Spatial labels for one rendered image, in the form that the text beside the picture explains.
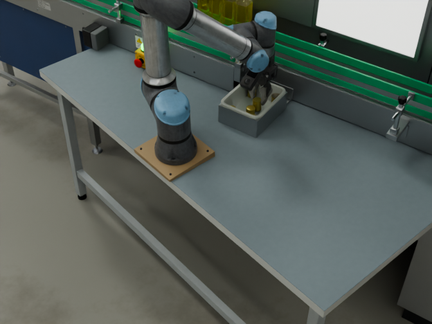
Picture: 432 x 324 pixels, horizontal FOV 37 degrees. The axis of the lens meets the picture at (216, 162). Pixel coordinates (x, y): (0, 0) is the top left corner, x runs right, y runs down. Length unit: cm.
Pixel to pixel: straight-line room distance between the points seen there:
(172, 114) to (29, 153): 158
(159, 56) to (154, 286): 112
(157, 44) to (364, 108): 81
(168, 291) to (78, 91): 93
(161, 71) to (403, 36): 88
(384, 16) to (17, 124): 217
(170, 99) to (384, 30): 84
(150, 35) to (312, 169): 72
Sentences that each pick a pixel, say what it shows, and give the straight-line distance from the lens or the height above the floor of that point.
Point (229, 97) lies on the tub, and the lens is 243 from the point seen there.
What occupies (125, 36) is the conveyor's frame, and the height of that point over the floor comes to 82.
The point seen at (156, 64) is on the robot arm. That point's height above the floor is 109.
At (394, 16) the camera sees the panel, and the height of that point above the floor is 113.
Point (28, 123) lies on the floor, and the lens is 377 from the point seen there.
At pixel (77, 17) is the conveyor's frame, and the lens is 300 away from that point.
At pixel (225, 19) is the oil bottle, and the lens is 261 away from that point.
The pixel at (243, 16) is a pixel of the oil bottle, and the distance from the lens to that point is 255.
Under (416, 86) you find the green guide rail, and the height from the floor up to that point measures 94.
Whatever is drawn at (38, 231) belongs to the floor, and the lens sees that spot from 315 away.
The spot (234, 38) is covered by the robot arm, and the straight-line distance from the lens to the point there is 206.
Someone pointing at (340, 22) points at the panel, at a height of 104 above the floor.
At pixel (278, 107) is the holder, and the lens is 246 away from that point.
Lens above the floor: 227
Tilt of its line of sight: 42 degrees down
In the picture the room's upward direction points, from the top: 1 degrees clockwise
